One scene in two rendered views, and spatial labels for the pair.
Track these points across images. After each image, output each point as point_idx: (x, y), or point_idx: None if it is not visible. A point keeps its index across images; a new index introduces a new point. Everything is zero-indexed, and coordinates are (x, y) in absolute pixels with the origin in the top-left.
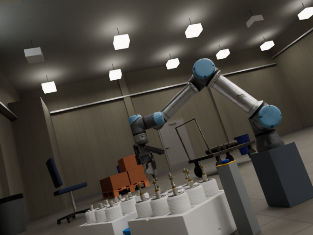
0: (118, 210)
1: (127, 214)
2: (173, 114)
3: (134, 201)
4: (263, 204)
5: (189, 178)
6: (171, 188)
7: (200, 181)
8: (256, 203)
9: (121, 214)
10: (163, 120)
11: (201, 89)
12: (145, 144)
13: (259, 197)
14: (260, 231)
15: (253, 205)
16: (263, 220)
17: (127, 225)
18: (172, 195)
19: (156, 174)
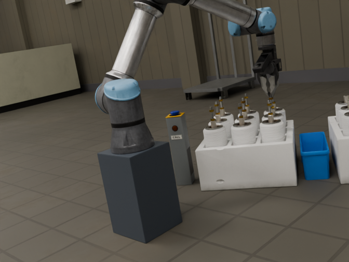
0: (335, 110)
1: (336, 122)
2: (233, 22)
3: (340, 115)
4: (190, 223)
5: (216, 111)
6: (268, 119)
7: (222, 125)
8: (207, 230)
9: (337, 117)
10: (229, 33)
11: (178, 3)
12: (262, 51)
13: (210, 248)
14: (176, 184)
15: (208, 223)
16: (178, 196)
17: (330, 132)
18: (226, 114)
19: (265, 92)
